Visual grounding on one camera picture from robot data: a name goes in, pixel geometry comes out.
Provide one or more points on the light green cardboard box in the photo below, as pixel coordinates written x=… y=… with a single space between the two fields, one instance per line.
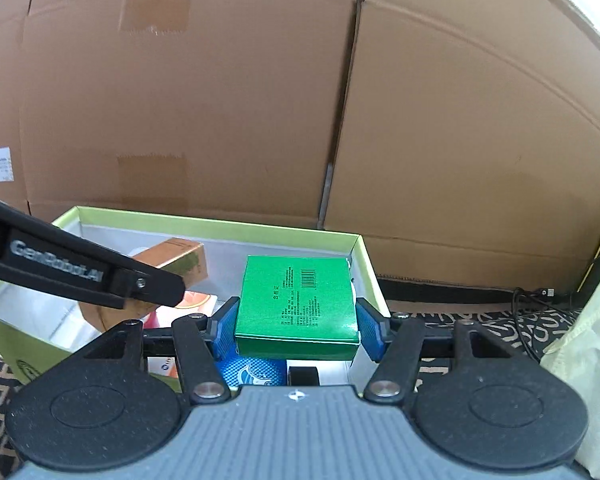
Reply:
x=5 y=340

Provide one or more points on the white orange medicine box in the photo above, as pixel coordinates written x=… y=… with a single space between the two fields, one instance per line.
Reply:
x=195 y=300

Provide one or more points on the blue box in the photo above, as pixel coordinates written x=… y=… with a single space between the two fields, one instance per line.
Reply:
x=252 y=371

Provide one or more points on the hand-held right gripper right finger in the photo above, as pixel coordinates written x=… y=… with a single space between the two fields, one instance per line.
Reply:
x=370 y=327

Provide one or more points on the large brown cardboard carton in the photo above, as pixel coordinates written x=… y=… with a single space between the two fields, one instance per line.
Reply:
x=180 y=85
x=480 y=135

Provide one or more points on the small green box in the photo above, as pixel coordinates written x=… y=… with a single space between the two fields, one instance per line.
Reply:
x=295 y=305

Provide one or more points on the brown box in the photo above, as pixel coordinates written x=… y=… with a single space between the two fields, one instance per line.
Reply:
x=180 y=257

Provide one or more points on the small black item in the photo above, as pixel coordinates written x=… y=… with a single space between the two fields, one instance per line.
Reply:
x=302 y=376

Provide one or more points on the cream paper bag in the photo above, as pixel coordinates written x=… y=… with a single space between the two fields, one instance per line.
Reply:
x=590 y=360

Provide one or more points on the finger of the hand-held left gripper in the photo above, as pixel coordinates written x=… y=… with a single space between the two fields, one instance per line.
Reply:
x=150 y=285

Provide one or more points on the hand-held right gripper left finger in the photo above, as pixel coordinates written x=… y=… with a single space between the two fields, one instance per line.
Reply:
x=226 y=330

